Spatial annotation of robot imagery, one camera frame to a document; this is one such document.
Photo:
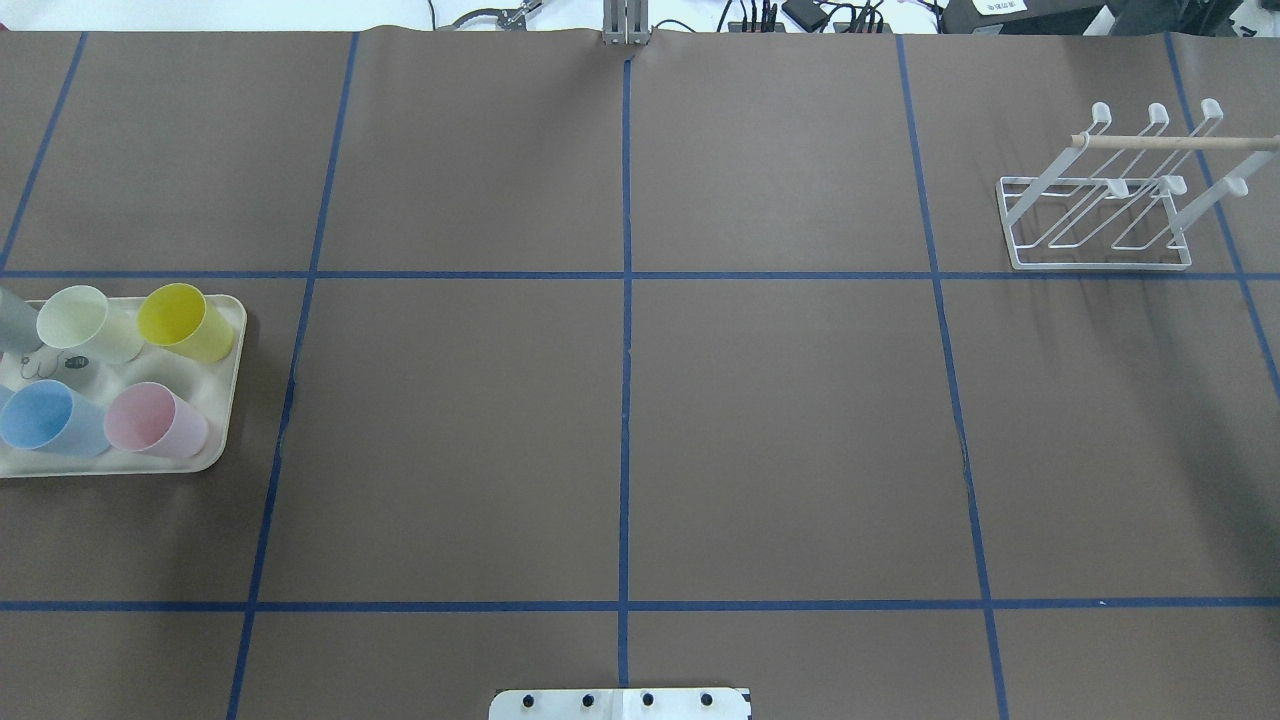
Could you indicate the white wire cup rack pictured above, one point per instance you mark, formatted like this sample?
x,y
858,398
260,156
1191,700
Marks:
x,y
1125,203

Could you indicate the pink plastic cup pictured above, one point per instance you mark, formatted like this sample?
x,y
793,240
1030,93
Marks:
x,y
149,419

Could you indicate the grey plastic cup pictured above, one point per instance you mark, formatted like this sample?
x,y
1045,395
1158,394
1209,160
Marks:
x,y
18,325

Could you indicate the cream plastic tray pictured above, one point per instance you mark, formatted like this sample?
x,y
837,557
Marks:
x,y
209,387

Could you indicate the blue plastic cup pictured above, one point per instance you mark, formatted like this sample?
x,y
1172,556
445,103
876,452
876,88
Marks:
x,y
52,418

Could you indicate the yellow plastic cup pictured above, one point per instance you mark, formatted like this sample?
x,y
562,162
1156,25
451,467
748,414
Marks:
x,y
181,319

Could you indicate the white mounting plate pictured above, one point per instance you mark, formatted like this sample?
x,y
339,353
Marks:
x,y
623,703

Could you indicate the aluminium frame post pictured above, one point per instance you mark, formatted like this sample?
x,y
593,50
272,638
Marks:
x,y
626,22

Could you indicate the pale green plastic cup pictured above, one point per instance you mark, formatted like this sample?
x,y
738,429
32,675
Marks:
x,y
83,320

